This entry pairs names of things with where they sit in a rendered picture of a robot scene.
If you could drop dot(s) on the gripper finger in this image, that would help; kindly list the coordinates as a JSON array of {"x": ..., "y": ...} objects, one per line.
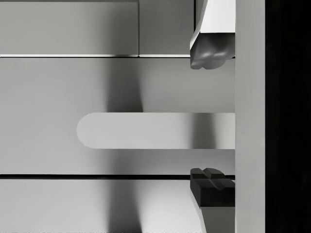
[
  {"x": 213, "y": 46},
  {"x": 213, "y": 191}
]

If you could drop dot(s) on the white cabinet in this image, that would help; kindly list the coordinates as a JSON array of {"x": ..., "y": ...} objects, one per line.
[{"x": 48, "y": 97}]

